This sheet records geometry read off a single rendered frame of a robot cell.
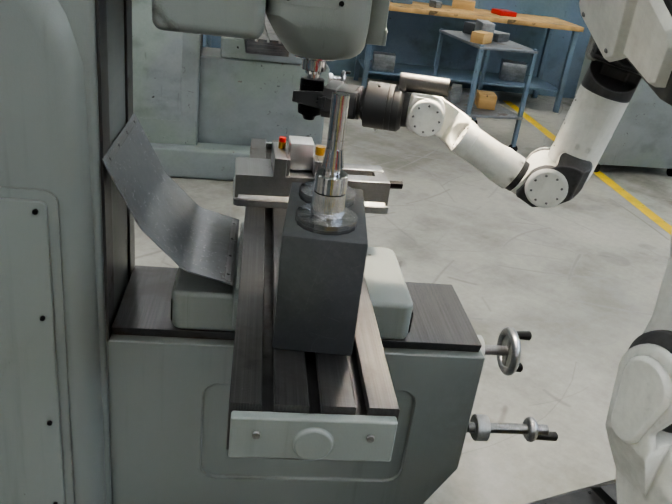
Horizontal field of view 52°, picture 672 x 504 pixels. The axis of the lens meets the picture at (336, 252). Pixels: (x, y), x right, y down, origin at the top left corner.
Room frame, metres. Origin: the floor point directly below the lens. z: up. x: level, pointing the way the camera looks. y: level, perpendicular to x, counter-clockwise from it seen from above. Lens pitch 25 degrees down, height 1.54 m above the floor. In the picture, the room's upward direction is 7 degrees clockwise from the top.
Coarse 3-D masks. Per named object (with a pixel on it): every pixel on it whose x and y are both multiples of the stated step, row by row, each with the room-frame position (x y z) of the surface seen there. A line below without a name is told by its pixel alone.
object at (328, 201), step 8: (320, 184) 0.90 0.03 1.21; (344, 184) 0.91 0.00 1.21; (320, 192) 0.90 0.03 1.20; (328, 192) 0.90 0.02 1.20; (336, 192) 0.90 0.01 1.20; (344, 192) 0.91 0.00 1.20; (312, 200) 0.92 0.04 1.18; (320, 200) 0.90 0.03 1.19; (328, 200) 0.90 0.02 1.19; (336, 200) 0.90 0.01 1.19; (344, 200) 0.92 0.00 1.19; (312, 208) 0.91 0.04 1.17; (320, 208) 0.90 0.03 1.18; (328, 208) 0.90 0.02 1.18; (336, 208) 0.90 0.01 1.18; (320, 216) 0.90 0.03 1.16; (328, 216) 0.90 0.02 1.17; (336, 216) 0.91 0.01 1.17
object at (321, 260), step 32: (352, 192) 1.03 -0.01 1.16; (288, 224) 0.90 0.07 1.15; (320, 224) 0.88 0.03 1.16; (352, 224) 0.90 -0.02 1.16; (288, 256) 0.86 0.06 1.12; (320, 256) 0.86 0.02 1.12; (352, 256) 0.87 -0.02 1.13; (288, 288) 0.86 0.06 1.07; (320, 288) 0.86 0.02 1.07; (352, 288) 0.87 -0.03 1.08; (288, 320) 0.86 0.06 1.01; (320, 320) 0.86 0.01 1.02; (352, 320) 0.87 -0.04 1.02; (320, 352) 0.86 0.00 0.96
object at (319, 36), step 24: (288, 0) 1.24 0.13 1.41; (312, 0) 1.25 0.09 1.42; (336, 0) 1.26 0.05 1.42; (360, 0) 1.27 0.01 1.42; (288, 24) 1.25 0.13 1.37; (312, 24) 1.26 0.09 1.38; (336, 24) 1.26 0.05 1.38; (360, 24) 1.28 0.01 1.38; (288, 48) 1.31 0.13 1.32; (312, 48) 1.28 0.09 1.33; (336, 48) 1.28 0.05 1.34; (360, 48) 1.31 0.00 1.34
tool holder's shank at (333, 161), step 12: (336, 96) 0.91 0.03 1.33; (348, 96) 0.92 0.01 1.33; (336, 108) 0.91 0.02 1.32; (336, 120) 0.91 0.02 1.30; (336, 132) 0.91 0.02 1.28; (336, 144) 0.91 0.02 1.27; (324, 156) 0.92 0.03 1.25; (336, 156) 0.91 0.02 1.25; (324, 168) 0.92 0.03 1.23; (336, 168) 0.91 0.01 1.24
